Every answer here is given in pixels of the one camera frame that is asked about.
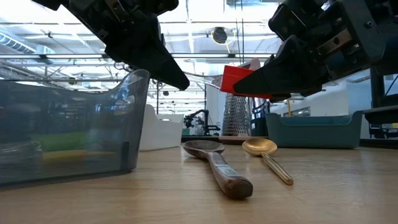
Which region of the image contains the grey translucent plastic bin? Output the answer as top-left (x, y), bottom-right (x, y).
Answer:
top-left (0, 68), bottom-right (151, 191)

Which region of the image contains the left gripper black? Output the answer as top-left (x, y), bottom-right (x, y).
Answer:
top-left (30, 0), bottom-right (191, 91)

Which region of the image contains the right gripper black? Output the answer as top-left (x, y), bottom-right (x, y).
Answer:
top-left (233, 0), bottom-right (386, 97)

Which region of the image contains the black monitor stand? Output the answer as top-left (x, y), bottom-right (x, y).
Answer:
top-left (369, 67), bottom-right (387, 110)

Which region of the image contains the white plastic bin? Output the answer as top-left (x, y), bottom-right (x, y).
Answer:
top-left (139, 104), bottom-right (185, 152)

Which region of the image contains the black hanging cable reel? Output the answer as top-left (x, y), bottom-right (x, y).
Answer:
top-left (212, 26), bottom-right (229, 45)

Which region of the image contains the black aluminium table frame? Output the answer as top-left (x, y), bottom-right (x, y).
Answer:
top-left (181, 135), bottom-right (398, 149)

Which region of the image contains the red silicone spatula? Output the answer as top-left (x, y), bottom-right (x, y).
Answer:
top-left (220, 65), bottom-right (272, 100)

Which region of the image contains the grey desk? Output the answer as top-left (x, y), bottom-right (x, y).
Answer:
top-left (362, 105), bottom-right (398, 115)

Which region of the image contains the teal plastic bin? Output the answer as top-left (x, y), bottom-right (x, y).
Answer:
top-left (266, 111), bottom-right (364, 149)

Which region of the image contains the dark wooden spoon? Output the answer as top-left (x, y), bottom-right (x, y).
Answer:
top-left (182, 139), bottom-right (254, 200)

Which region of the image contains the pink metal box grater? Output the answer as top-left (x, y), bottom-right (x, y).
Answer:
top-left (219, 57), bottom-right (272, 146)

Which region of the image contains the gold metal spoon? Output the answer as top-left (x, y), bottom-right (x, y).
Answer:
top-left (241, 138), bottom-right (295, 187)

